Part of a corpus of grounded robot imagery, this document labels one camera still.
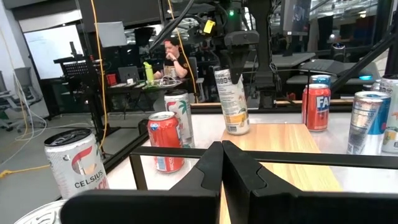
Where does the dark grey laptop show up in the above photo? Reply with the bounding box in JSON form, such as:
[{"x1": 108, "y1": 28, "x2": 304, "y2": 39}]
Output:
[{"x1": 117, "y1": 65, "x2": 141, "y2": 83}]

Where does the person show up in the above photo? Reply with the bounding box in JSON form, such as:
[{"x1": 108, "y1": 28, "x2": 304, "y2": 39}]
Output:
[{"x1": 153, "y1": 37, "x2": 191, "y2": 82}]

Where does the green bottle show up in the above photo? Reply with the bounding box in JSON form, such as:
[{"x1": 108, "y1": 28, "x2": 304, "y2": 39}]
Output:
[{"x1": 142, "y1": 61, "x2": 155, "y2": 85}]

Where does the grey office chair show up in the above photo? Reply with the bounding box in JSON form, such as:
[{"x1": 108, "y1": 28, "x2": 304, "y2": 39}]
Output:
[{"x1": 12, "y1": 67, "x2": 44, "y2": 108}]

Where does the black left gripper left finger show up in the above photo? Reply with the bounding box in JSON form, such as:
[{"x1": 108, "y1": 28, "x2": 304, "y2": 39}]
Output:
[{"x1": 60, "y1": 141, "x2": 224, "y2": 224}]

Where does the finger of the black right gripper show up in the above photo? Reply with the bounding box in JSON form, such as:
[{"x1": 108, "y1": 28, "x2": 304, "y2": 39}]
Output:
[
  {"x1": 228, "y1": 47, "x2": 240, "y2": 84},
  {"x1": 238, "y1": 47, "x2": 251, "y2": 84}
]

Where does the light grey panel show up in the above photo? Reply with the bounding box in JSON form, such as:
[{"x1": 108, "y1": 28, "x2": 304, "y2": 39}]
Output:
[{"x1": 95, "y1": 21, "x2": 127, "y2": 48}]

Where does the grey desk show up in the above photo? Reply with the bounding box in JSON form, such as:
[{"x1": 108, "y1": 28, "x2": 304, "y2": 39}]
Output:
[{"x1": 298, "y1": 58, "x2": 382, "y2": 86}]

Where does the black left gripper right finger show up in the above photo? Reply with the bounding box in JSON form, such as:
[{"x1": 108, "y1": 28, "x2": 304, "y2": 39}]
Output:
[{"x1": 221, "y1": 140, "x2": 398, "y2": 224}]

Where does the black monitor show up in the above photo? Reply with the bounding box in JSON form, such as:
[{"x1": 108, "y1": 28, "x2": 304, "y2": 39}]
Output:
[{"x1": 279, "y1": 0, "x2": 312, "y2": 37}]

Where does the black desk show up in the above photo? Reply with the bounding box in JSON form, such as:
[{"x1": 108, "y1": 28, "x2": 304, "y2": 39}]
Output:
[{"x1": 107, "y1": 77, "x2": 190, "y2": 121}]

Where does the yellow tag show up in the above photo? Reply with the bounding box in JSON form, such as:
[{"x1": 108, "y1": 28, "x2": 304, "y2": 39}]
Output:
[{"x1": 203, "y1": 19, "x2": 216, "y2": 34}]

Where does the wooden board tray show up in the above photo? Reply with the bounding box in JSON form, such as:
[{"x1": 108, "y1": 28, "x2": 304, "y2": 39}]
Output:
[{"x1": 129, "y1": 123, "x2": 398, "y2": 224}]

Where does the white board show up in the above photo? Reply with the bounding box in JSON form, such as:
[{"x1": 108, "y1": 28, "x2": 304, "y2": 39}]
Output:
[{"x1": 23, "y1": 24, "x2": 85, "y2": 80}]

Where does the black tripod stand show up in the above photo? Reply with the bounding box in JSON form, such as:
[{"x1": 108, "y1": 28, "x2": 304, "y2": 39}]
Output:
[{"x1": 53, "y1": 42, "x2": 121, "y2": 147}]

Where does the yellow cable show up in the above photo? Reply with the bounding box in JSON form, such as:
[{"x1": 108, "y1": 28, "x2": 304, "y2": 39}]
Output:
[{"x1": 0, "y1": 0, "x2": 200, "y2": 180}]

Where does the red Fanta can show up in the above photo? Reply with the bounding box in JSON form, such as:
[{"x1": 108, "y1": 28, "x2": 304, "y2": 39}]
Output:
[
  {"x1": 147, "y1": 111, "x2": 186, "y2": 174},
  {"x1": 300, "y1": 83, "x2": 332, "y2": 132}
]

